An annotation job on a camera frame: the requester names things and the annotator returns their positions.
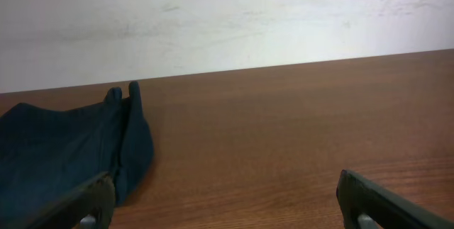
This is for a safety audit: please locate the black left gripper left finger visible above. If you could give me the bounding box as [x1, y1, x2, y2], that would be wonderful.
[6, 172, 116, 229]

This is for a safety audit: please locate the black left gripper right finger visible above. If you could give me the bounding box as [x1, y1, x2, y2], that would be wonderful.
[336, 169, 453, 229]

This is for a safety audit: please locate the folded navy blue garment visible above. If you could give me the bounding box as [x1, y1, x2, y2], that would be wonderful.
[1, 82, 154, 225]

